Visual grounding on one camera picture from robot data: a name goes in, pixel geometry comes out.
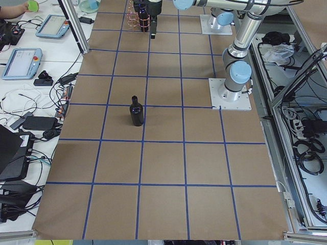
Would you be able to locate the black laptop computer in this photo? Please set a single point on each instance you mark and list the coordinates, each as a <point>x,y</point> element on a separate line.
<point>15,151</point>

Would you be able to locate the black power adapter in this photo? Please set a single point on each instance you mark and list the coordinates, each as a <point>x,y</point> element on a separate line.
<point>86,20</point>

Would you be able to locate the green glass bowl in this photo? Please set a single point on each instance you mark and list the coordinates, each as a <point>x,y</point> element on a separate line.
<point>84,7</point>

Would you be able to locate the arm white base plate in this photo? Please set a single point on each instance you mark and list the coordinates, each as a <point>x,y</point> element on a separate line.
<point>223,99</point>
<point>220,25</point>

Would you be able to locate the dark wine bottle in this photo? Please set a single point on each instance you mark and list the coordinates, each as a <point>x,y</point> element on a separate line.
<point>136,111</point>

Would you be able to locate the dark bottle in basket front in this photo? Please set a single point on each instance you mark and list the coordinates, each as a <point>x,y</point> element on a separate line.
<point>143,19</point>

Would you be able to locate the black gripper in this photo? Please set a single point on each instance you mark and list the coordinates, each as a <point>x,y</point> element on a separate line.
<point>155,7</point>

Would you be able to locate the aluminium frame post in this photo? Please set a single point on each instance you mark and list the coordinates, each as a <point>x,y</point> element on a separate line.
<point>71,16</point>

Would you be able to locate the blue teach pendant near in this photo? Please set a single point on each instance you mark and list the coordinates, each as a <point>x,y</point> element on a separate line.
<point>22,64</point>

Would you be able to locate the blue teach pendant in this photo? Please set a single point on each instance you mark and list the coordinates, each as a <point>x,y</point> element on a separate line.
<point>22,64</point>
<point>53,27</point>

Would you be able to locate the copper wire wine basket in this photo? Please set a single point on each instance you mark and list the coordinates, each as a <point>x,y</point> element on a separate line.
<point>132,15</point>

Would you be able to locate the blue teach pendant far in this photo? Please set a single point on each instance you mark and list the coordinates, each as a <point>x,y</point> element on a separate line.
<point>53,27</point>

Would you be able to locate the blue foam block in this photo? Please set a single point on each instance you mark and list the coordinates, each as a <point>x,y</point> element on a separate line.
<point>93,4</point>

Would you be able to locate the person hand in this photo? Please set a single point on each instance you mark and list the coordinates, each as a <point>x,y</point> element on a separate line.
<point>12,12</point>

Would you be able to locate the crumpled white cloth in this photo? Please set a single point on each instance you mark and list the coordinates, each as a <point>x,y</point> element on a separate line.
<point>279,54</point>

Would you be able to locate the black power brick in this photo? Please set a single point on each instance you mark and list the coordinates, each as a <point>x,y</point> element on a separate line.
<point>39,123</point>

